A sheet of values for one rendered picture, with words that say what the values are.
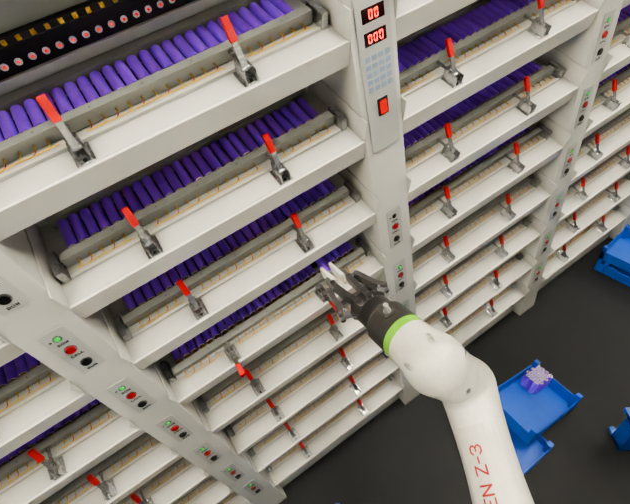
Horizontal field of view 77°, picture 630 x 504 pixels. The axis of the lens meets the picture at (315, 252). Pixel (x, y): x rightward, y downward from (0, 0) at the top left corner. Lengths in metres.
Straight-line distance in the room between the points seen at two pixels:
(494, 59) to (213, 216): 0.70
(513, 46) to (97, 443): 1.29
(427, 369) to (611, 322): 1.61
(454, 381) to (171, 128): 0.58
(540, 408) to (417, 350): 1.23
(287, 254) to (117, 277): 0.35
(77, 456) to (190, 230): 0.60
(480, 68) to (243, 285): 0.70
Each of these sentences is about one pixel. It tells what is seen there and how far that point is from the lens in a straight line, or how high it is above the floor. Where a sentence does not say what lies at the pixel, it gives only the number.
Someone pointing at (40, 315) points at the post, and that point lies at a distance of 0.77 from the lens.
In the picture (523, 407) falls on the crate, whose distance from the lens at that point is 1.85.
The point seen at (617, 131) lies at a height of 0.76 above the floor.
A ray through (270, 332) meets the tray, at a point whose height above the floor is 0.94.
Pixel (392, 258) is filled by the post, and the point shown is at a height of 0.94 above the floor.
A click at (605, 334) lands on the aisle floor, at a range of 2.17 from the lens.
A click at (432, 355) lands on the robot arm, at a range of 0.68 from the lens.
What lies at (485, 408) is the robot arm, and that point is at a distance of 0.79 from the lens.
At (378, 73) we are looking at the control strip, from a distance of 0.78.
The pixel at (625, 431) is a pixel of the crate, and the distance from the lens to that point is 1.84.
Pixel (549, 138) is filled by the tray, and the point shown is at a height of 0.95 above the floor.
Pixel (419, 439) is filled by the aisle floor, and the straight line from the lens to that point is 1.83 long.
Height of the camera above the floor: 1.74
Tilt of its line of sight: 45 degrees down
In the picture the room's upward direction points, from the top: 18 degrees counter-clockwise
